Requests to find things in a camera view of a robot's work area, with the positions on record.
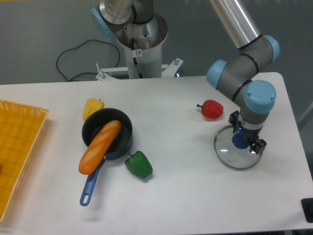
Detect red toy bell pepper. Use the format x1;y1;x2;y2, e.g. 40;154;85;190
197;100;224;119

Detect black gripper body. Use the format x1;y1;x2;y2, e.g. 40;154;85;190
228;111;264;144

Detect glass lid blue knob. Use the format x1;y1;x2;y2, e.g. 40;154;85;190
213;125;262;171

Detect green toy bell pepper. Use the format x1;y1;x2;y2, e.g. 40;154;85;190
125;151;153;179

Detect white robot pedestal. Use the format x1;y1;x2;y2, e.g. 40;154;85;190
115;13;168;79

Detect dark pot blue handle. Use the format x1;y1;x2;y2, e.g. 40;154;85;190
78;108;133;206

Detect orange toy baguette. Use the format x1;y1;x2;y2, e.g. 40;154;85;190
78;119;122;175

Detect orange plastic basket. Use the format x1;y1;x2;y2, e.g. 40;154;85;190
0;100;49;221

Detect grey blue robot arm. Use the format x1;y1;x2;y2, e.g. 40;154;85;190
90;0;280;154

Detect white metal base frame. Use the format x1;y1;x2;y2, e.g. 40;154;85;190
95;58;184;81

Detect black object table corner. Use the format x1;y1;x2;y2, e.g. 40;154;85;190
301;198;313;223

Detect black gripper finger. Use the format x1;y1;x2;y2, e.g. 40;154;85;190
248;138;267;154

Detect yellow toy bell pepper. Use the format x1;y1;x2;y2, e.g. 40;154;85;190
83;98;105;121

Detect black floor cable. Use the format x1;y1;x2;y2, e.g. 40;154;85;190
56;39;121;82

